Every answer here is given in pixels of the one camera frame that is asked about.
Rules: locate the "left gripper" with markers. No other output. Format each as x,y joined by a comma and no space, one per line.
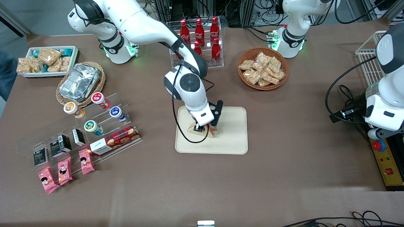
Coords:
359,101

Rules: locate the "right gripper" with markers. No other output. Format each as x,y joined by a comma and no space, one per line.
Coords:
198,127

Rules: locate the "triangle sandwich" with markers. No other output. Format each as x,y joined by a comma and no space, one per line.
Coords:
210,131

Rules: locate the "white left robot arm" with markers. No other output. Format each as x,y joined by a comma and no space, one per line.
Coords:
295,15

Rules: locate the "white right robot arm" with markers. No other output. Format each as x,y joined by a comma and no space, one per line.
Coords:
142,22

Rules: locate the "beige rectangular tray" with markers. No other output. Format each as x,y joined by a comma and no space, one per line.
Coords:
233,135

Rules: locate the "clear acrylic bottle rack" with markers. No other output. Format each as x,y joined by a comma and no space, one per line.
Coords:
214,66

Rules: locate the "clear-wrapped oat snack pack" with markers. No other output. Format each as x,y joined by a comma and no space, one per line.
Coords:
263,83
55,65
270,78
23,65
262,57
252,76
49,56
258,66
279,75
65,64
35,64
275,64
246,64

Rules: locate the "black machine yellow control panel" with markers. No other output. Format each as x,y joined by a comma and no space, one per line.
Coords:
386,164

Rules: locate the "round brown wicker basket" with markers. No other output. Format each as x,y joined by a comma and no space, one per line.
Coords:
263,88

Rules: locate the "brown table cover sheet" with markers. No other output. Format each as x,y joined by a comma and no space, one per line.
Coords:
300,164

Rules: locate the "red Coca-Cola bottle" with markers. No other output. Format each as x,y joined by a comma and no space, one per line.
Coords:
216,52
197,48
214,30
199,30
185,31

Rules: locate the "blue-lid yogurt cup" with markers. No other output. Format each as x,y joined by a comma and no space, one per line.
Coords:
115,112

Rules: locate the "red plaid cookie box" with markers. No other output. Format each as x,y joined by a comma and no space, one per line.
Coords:
116,140

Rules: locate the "clear acrylic stepped shelf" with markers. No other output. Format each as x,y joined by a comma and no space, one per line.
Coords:
98,116

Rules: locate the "red-lid yogurt cup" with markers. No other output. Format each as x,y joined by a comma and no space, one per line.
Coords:
98,98

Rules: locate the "oval brown wicker basket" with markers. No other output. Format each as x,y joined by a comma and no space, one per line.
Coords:
101,80

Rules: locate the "green-lid yogurt cup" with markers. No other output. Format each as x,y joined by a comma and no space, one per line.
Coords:
91,126

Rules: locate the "pink snack pack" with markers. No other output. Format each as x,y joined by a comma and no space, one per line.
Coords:
64,171
86,162
48,180

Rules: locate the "black drink carton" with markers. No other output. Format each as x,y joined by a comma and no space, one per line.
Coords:
60,146
41,156
78,137

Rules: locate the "silver foil container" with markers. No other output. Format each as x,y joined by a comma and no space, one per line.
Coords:
79,82

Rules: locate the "orange-lid yogurt cup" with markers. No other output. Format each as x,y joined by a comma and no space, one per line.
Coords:
71,108

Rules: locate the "white plastic snack bin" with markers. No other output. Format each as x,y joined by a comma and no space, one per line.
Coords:
75,61

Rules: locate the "teal snack pack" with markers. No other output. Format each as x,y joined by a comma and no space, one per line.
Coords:
67,52
34,53

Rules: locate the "dark blue fabric object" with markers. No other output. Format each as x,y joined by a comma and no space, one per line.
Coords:
8,75

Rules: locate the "grey metal bar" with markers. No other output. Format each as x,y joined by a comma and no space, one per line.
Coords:
12,20

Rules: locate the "aluminium frame profile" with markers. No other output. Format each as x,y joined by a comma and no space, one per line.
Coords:
394,11

